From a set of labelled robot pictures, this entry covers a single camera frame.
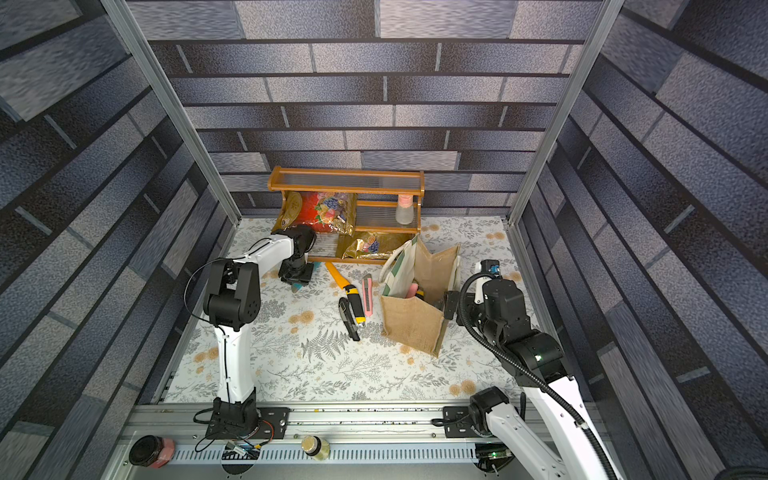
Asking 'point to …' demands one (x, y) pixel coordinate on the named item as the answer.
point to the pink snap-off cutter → (367, 292)
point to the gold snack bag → (370, 245)
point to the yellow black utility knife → (420, 294)
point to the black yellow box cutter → (347, 318)
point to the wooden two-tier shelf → (387, 202)
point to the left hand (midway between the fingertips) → (301, 280)
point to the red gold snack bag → (332, 212)
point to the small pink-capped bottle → (405, 212)
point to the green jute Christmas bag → (416, 322)
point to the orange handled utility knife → (351, 291)
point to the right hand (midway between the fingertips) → (462, 292)
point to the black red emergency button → (152, 451)
